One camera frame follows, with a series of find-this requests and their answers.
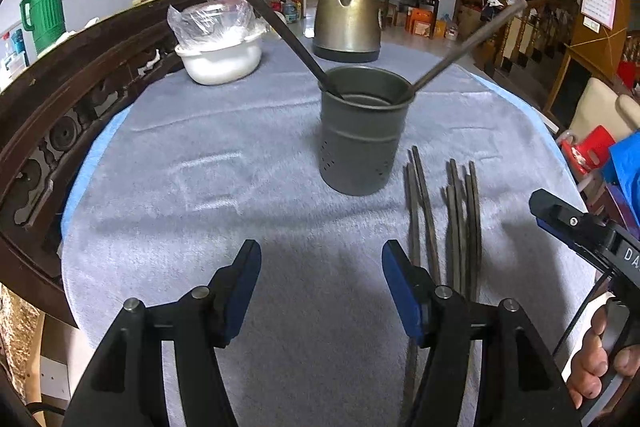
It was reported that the cluster of floor bottles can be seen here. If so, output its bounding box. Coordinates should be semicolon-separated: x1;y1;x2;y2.
270;0;302;25

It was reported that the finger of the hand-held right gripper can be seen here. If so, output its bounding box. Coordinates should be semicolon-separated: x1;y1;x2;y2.
529;188;618;265

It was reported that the dark wooden chopstick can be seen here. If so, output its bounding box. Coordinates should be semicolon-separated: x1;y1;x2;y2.
409;0;529;92
207;0;347;102

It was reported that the blue cloth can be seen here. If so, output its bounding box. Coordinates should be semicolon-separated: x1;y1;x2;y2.
60;72;558;258

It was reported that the brass electric kettle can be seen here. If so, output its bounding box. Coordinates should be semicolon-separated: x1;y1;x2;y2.
312;0;383;64

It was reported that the beige chair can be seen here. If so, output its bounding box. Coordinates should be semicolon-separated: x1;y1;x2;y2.
567;77;640;148

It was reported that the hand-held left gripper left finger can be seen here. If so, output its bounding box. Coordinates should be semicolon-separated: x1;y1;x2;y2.
62;239;263;427

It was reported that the orange cardboard box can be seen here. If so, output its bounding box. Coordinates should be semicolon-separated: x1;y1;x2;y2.
405;7;436;38

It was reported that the red plastic stool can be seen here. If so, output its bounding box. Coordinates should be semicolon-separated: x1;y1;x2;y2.
557;127;618;180

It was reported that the wooden stair railing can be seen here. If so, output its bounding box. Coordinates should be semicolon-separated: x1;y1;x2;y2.
480;0;586;72

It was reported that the white wall socket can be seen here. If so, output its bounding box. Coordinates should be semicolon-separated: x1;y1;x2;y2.
39;355;71;400

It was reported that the carved dark wooden bench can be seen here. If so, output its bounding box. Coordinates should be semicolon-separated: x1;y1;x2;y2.
0;0;221;328

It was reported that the clear plastic bag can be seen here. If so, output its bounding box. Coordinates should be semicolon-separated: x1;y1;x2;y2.
166;0;268;50

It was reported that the person's right hand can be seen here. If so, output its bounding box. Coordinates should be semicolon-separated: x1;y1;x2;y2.
567;304;640;410

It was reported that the blue garment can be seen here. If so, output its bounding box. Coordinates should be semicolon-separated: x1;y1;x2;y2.
607;132;640;228

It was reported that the grey metal utensil holder cup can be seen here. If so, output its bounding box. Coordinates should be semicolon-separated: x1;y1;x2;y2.
318;67;413;196

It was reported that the white bowl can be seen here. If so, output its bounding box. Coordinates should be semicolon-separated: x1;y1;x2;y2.
174;31;265;86

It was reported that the grey towel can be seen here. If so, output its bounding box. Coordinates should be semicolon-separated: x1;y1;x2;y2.
60;24;601;427

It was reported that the row of dark chopsticks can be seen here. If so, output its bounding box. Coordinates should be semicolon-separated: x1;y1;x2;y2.
402;146;483;427

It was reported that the green thermos flask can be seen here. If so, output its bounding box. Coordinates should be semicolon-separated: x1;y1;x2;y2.
19;0;67;58

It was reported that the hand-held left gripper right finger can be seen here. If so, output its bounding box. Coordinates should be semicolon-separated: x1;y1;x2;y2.
381;239;583;427

